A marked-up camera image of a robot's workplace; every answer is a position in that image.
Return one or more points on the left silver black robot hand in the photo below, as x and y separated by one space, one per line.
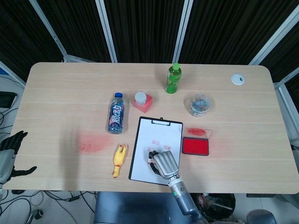
5 161

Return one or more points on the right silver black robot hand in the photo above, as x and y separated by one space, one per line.
167 164

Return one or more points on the small red stamp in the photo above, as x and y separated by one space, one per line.
150 161

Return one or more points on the black clipboard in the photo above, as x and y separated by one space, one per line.
161 122

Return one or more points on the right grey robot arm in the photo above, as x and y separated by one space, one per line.
183 198

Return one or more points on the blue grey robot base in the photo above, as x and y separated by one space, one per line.
140 207

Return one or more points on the red ink pad clear lid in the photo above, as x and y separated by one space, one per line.
195 145

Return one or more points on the white stamped paper sheet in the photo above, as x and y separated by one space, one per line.
151 133

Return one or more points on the yellow rubber chicken toy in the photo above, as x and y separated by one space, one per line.
119 158

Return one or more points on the black device box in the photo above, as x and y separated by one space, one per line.
5 99

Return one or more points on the red square bottle white cap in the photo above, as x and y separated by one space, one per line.
146 106

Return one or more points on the black caster wheel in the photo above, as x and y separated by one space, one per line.
38 214

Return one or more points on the black waste bin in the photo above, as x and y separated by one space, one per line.
217 205

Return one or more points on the clear jar of clips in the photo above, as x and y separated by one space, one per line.
199 105

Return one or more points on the blue label drink bottle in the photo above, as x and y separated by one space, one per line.
116 114

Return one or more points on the green tea bottle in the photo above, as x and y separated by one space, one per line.
173 79

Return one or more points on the black fabric partition panel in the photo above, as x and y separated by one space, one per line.
144 28
16 35
285 56
229 25
74 25

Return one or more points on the white partition frame post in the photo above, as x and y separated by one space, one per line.
181 30
47 26
106 30
273 38

